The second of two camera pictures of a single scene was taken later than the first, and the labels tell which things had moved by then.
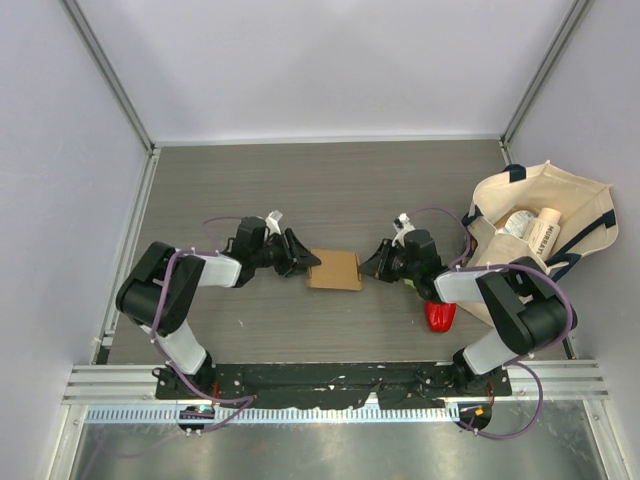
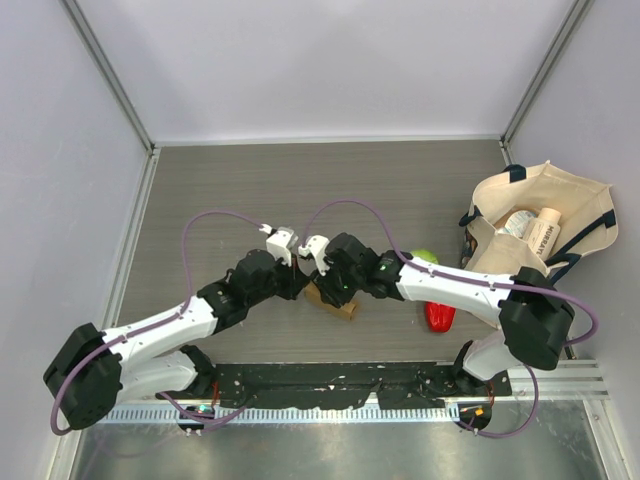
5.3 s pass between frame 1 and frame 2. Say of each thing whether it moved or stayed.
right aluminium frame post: stayed
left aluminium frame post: stayed
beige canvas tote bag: stayed
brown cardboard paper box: moved
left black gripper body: moved
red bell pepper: stayed
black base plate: stayed
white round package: stayed
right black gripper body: moved
